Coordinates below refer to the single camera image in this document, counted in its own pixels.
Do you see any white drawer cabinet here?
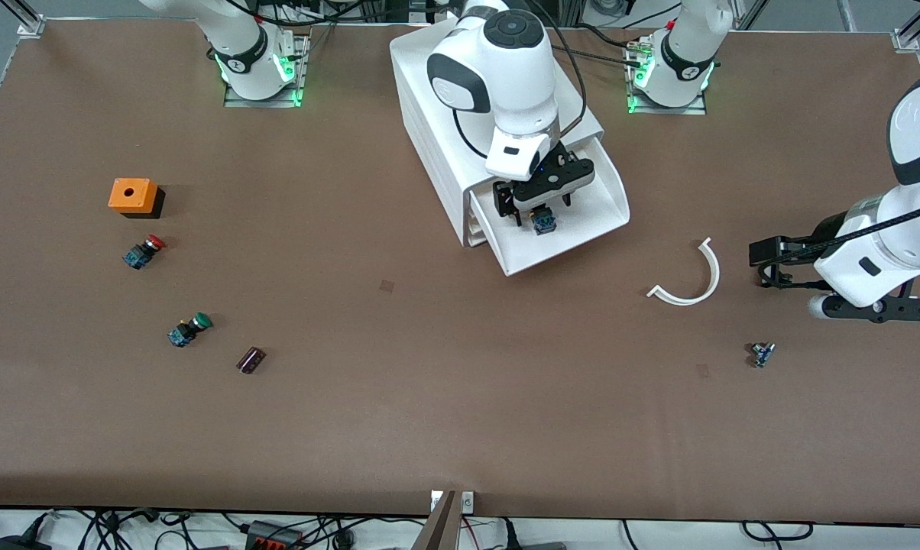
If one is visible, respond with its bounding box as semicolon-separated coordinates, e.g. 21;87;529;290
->
390;15;606;249

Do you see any green push button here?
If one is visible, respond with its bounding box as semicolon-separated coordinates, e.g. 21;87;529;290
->
168;312;213;348

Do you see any red push button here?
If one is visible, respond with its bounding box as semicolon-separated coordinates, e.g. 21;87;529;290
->
122;235;167;270

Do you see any white curved plastic piece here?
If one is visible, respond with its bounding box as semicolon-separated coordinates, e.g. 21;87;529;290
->
647;237;721;306

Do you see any black orange power strip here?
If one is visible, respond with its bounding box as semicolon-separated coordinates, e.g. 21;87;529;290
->
246;521;305;550

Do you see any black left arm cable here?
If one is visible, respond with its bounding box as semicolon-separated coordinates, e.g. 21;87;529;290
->
766;197;920;264

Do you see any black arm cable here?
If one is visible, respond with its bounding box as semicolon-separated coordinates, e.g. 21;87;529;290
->
452;0;588;161
766;197;920;264

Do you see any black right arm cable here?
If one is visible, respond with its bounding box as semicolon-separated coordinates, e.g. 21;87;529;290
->
452;0;588;161

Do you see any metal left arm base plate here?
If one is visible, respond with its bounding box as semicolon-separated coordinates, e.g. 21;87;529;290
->
627;42;708;115

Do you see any black braided cable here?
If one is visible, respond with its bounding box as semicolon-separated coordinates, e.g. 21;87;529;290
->
575;23;638;50
563;44;648;71

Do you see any black looped cable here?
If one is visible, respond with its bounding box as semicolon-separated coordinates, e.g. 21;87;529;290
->
741;521;814;543

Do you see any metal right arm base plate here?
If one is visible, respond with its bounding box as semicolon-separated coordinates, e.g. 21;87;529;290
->
223;34;309;108

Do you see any wooden post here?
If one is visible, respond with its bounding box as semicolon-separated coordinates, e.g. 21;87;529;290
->
413;490;461;550

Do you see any orange button enclosure box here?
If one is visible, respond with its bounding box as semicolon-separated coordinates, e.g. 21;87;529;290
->
109;178;166;220

